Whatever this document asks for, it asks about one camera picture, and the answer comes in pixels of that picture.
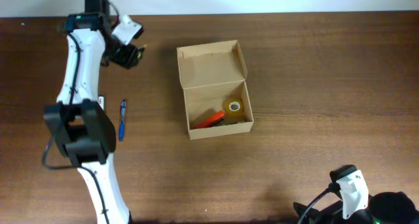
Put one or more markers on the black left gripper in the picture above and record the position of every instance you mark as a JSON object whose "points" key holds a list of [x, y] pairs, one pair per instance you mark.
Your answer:
{"points": [[127, 56]]}

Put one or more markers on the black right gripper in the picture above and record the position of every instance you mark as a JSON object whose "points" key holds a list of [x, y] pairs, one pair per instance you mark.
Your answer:
{"points": [[314, 214]]}

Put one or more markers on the yellow correction tape dispenser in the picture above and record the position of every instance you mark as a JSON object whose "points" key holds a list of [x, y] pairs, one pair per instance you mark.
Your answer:
{"points": [[140, 51]]}

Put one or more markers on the brown cardboard box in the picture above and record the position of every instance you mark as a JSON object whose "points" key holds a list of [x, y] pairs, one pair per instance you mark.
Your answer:
{"points": [[210, 74]]}

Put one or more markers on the yellow tape roll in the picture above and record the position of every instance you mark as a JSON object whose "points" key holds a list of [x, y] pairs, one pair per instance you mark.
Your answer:
{"points": [[234, 107]]}

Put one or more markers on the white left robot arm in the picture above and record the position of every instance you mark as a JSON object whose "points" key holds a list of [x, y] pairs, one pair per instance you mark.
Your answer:
{"points": [[79, 126]]}

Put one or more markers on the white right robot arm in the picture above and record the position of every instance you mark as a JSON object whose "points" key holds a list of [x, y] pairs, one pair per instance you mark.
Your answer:
{"points": [[356, 205]]}

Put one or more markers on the blue white marker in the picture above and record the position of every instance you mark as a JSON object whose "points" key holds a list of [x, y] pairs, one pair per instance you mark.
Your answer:
{"points": [[101, 101]]}

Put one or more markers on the blue pen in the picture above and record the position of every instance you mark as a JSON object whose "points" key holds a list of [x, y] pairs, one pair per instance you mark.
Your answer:
{"points": [[121, 129]]}

